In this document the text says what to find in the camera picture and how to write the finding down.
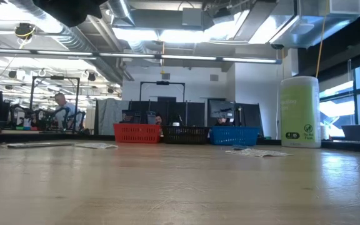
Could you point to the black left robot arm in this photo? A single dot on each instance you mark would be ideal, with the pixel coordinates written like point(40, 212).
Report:
point(70, 11)

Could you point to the black partition panel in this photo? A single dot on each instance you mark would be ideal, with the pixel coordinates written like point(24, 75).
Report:
point(195, 114)
point(248, 118)

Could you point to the seated person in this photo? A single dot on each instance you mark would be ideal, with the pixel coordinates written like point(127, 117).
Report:
point(158, 119)
point(222, 122)

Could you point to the black plastic bin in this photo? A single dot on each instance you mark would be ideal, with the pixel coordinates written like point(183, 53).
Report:
point(186, 135)

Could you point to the black background monitor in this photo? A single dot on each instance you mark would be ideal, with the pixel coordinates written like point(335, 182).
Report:
point(222, 109)

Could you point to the red plastic bin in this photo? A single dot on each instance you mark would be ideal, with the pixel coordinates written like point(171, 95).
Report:
point(136, 132)

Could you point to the blue plastic bin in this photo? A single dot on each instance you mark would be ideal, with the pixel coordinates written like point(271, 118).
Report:
point(233, 135)

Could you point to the grey cloth panel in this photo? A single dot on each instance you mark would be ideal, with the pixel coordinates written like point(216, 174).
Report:
point(111, 115)

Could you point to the long ceiling light bar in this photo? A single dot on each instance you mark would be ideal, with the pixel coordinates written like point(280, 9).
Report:
point(127, 55)

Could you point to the grey ceiling box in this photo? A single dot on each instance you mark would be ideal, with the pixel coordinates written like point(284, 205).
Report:
point(192, 17)

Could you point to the standing person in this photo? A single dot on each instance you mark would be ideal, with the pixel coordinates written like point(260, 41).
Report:
point(62, 106)

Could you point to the green white wipes canister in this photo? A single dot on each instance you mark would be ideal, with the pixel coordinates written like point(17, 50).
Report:
point(298, 115)

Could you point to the black background gantry frame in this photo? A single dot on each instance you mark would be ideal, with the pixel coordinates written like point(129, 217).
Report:
point(56, 77)
point(162, 82)

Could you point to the black aluminium table frame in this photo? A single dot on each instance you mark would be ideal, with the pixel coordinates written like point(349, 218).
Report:
point(27, 138)

